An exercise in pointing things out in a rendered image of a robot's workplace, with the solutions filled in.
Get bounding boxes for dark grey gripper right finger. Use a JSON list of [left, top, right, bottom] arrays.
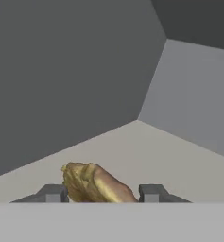
[[138, 183, 193, 204]]

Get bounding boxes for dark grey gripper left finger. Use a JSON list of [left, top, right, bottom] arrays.
[[9, 183, 70, 204]]

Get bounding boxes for golden brown shrimp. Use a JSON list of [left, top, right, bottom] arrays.
[[60, 162, 139, 204]]

